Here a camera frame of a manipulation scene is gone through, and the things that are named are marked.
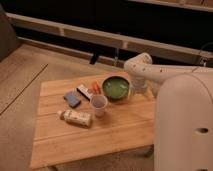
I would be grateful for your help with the wooden table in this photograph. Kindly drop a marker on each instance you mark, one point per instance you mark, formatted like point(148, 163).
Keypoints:
point(127, 124)

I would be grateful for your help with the white shelf rail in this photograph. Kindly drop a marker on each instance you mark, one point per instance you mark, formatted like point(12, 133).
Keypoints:
point(123, 42)

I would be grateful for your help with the white lying bottle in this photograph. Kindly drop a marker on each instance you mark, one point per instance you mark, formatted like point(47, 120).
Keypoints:
point(72, 116)

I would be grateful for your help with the orange carrot toy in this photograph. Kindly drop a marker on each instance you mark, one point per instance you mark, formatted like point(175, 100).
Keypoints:
point(95, 87)

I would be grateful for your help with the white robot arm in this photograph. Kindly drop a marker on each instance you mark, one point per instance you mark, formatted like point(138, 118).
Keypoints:
point(183, 124)

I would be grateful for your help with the translucent plastic cup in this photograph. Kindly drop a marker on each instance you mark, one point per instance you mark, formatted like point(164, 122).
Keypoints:
point(98, 103)

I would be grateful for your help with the blue sponge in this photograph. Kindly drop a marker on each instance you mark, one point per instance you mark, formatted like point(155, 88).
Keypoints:
point(72, 100)

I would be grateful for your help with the green ceramic bowl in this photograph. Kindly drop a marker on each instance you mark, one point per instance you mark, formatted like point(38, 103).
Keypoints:
point(115, 88)

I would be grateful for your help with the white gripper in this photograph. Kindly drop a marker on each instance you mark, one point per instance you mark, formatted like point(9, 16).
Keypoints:
point(139, 85)

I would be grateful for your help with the white snack packet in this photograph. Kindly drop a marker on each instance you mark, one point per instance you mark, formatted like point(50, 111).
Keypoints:
point(84, 91)

